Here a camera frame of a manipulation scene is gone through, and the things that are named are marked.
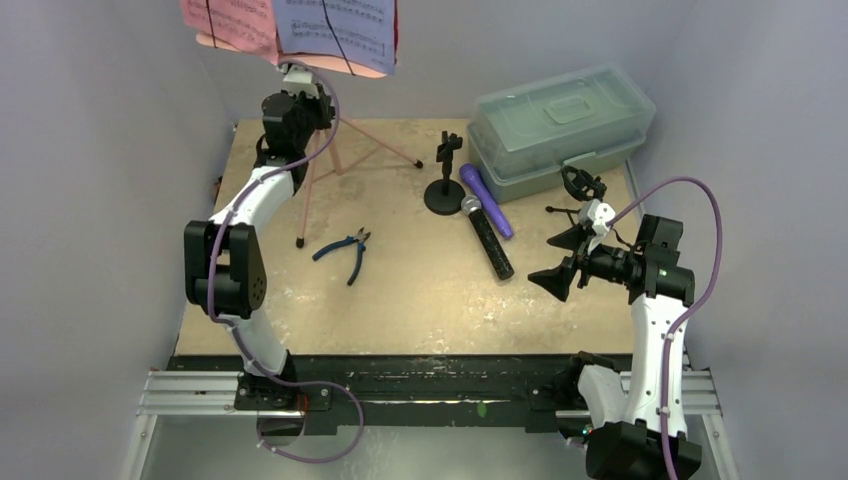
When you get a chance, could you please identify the pink music stand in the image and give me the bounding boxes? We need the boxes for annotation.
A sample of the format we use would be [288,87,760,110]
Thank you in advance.
[195,33,425,250]

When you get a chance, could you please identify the black tripod mic stand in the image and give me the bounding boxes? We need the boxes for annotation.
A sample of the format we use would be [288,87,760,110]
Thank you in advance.
[560,165,607,202]

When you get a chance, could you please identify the blue sheet music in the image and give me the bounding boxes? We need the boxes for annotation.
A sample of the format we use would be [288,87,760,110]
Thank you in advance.
[272,0,398,78]

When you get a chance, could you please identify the pink sheet music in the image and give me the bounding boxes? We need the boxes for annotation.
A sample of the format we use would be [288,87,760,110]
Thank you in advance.
[179,0,280,65]

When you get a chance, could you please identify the silver condenser microphone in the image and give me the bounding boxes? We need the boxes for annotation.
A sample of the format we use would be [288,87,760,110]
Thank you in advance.
[460,195,514,280]

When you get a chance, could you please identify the purple microphone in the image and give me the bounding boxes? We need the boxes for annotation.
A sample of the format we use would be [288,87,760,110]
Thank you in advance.
[459,163,514,240]

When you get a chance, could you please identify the black round-base mic stand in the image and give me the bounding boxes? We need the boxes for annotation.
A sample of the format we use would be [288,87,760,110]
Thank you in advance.
[424,131,465,216]

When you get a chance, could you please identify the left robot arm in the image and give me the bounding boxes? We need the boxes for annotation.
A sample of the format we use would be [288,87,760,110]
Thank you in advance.
[183,85,336,409]

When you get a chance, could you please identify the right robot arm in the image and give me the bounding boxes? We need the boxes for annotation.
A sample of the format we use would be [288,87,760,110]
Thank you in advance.
[528,207,703,479]

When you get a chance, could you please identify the translucent plastic storage box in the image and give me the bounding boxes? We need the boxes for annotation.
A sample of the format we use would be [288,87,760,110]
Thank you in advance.
[467,64,656,204]

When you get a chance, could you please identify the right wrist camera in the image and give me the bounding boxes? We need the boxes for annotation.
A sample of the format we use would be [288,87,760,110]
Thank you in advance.
[578,199,616,254]

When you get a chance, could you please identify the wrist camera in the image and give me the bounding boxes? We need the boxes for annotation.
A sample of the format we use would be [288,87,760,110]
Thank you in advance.
[578,199,616,254]
[282,65,319,98]

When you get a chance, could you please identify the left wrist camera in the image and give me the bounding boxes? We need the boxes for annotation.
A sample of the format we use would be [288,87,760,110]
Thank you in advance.
[282,65,319,98]

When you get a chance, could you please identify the blue-handled pliers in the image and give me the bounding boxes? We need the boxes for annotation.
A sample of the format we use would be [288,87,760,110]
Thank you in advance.
[311,227,374,288]

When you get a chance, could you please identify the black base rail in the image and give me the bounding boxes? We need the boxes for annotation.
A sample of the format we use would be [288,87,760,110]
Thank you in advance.
[135,354,723,439]

